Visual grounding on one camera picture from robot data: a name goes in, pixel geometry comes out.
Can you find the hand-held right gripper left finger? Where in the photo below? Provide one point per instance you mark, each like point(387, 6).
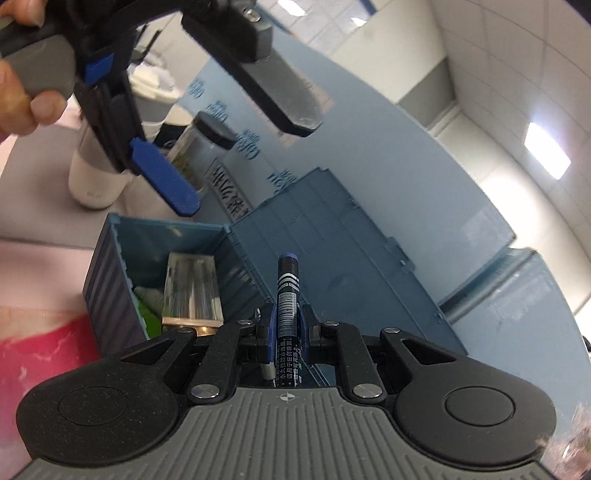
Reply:
point(269, 337)

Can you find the black marker pen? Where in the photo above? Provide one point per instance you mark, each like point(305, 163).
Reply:
point(288, 286)

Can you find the white grey thermos cup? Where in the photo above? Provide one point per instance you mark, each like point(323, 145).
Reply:
point(92, 184)

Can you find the ceiling light panel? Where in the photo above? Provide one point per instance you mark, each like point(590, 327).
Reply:
point(547, 150)

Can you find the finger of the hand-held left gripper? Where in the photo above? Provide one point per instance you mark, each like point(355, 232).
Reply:
point(286, 92)
point(161, 177)

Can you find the blue plastic storage box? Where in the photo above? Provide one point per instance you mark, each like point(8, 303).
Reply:
point(323, 240)

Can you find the person's left hand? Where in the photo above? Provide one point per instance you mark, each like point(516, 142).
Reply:
point(18, 110)

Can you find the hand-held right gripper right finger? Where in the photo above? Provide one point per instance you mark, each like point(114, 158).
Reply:
point(304, 332)

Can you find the green item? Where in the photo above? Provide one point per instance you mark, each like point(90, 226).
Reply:
point(147, 318)

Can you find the small white item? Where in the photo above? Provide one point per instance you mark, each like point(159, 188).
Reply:
point(147, 291)

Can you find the glass jar with black lid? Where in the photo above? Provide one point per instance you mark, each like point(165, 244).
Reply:
point(194, 143)

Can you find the large light blue cardboard box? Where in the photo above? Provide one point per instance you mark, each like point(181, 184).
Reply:
point(369, 138)

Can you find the clear plastic case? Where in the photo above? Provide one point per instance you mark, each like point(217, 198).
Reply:
point(191, 290)

